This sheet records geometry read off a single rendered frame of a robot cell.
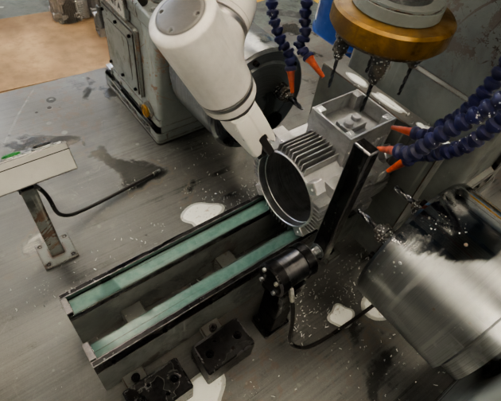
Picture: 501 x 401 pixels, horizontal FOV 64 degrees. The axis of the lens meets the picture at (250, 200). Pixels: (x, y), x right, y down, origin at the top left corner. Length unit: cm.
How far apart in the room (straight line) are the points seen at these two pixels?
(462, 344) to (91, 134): 99
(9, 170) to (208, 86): 38
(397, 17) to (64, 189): 81
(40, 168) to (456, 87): 75
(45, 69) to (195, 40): 228
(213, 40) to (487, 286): 46
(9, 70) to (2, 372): 211
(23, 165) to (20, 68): 204
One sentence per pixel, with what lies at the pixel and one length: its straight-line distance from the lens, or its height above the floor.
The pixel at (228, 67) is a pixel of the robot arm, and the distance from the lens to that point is 51.
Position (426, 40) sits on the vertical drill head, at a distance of 62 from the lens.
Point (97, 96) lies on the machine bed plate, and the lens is 134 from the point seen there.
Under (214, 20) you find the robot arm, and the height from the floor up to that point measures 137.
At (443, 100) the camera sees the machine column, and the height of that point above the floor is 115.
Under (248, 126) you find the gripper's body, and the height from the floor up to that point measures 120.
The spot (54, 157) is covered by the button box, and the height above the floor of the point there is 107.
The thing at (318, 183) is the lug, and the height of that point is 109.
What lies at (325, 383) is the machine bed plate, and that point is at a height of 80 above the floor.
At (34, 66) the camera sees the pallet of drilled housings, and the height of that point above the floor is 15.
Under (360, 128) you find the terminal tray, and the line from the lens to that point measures 78.
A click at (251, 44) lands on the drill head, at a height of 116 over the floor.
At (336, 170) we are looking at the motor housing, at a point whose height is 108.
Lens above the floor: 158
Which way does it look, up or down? 50 degrees down
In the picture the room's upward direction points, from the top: 10 degrees clockwise
